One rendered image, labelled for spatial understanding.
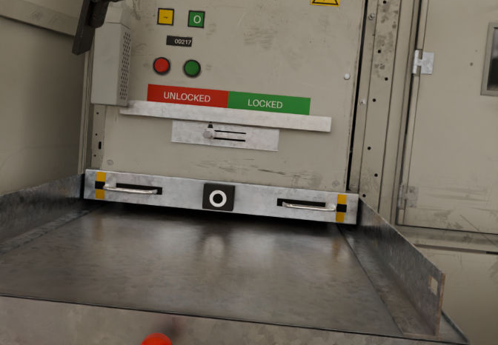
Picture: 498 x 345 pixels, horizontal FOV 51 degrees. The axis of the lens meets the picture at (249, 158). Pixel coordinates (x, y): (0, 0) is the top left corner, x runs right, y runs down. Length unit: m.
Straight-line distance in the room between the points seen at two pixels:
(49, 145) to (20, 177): 0.10
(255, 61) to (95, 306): 0.60
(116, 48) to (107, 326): 0.53
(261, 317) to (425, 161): 0.75
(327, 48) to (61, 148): 0.62
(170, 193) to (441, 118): 0.62
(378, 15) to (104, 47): 0.61
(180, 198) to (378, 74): 0.53
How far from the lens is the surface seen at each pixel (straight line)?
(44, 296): 0.60
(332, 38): 1.03
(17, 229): 0.86
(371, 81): 1.22
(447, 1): 1.26
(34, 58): 1.16
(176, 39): 1.04
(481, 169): 1.27
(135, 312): 0.57
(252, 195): 1.01
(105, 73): 0.95
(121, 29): 0.96
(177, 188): 1.03
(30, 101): 1.15
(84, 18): 0.62
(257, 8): 1.04
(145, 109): 1.00
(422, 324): 0.60
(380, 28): 1.24
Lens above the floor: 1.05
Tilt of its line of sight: 4 degrees down
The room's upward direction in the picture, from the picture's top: 5 degrees clockwise
